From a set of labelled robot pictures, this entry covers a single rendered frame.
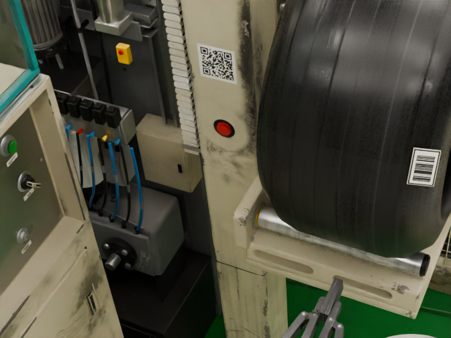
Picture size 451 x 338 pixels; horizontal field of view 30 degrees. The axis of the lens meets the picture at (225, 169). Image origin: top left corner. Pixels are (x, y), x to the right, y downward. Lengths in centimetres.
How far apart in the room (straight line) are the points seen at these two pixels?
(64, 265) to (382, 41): 81
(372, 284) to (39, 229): 65
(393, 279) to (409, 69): 53
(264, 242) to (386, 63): 58
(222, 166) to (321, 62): 52
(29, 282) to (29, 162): 24
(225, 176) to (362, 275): 35
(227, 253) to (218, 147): 34
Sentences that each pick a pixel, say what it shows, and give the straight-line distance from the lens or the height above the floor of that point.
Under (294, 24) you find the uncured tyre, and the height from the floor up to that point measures 141.
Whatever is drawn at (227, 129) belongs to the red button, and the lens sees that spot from 164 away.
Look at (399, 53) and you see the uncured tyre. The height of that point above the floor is 141.
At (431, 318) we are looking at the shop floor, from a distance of 266.
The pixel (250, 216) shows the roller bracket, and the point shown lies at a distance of 165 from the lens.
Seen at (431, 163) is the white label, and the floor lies 128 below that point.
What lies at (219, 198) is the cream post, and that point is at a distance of 181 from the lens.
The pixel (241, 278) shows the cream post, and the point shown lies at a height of 59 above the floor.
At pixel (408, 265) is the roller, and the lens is 161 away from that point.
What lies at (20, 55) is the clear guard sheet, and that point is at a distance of 147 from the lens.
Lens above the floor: 216
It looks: 45 degrees down
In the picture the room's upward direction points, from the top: 6 degrees counter-clockwise
